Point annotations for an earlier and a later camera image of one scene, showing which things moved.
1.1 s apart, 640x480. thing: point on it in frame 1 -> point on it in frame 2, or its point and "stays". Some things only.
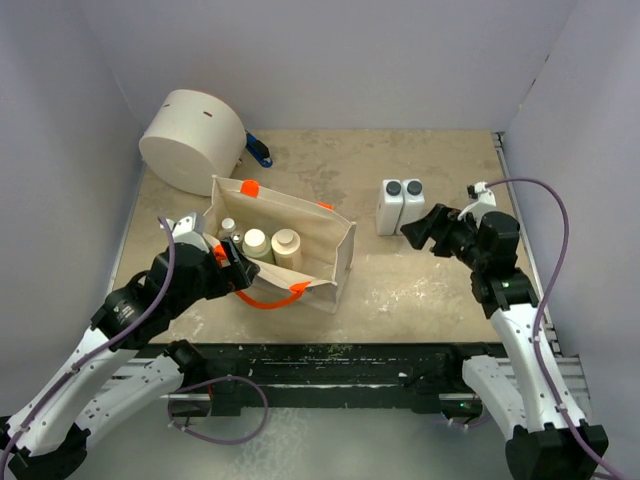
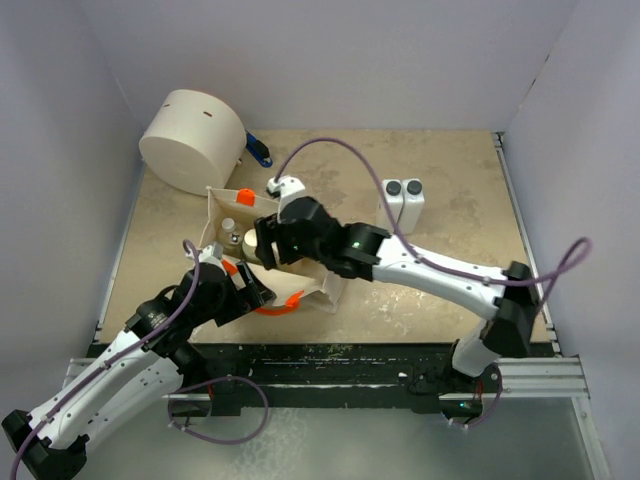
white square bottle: (414, 208) stays
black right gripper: (439, 223) -> (271, 229)
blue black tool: (258, 150) stays
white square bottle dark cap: (390, 206) stays
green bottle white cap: (256, 243) stays
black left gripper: (238, 275) -> (243, 299)
